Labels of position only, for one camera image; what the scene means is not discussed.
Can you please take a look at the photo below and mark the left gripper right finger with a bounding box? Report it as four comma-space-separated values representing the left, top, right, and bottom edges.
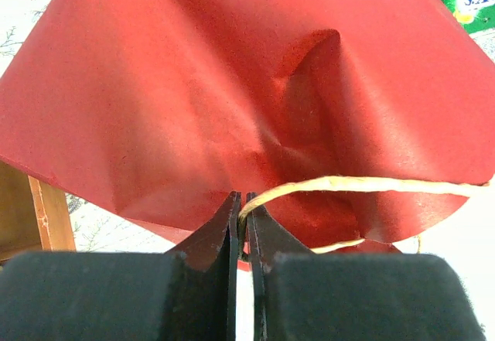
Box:
247, 206, 484, 340

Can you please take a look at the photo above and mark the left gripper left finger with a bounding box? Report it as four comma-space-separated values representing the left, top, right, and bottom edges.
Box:
1, 192, 241, 340

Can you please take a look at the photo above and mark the red paper bag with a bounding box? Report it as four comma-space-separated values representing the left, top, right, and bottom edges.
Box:
0, 0, 495, 272

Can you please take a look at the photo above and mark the orange wooden tray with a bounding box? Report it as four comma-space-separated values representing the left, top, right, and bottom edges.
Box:
1, 162, 76, 263

